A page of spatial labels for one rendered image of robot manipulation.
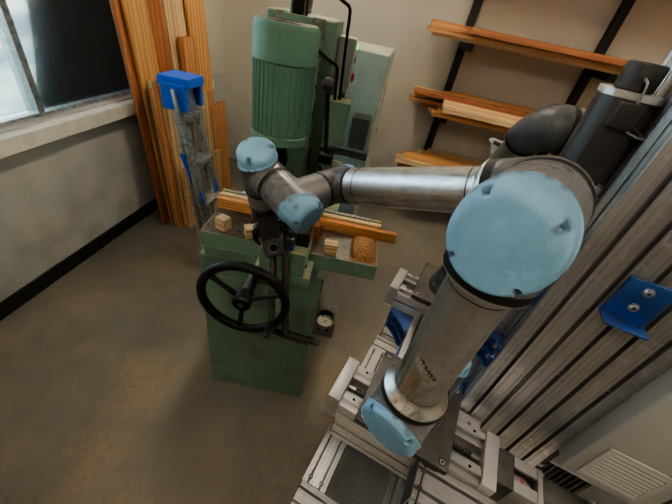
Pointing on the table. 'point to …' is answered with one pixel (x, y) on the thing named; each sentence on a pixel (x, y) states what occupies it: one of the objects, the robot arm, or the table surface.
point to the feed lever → (326, 123)
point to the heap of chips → (363, 250)
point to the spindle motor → (283, 79)
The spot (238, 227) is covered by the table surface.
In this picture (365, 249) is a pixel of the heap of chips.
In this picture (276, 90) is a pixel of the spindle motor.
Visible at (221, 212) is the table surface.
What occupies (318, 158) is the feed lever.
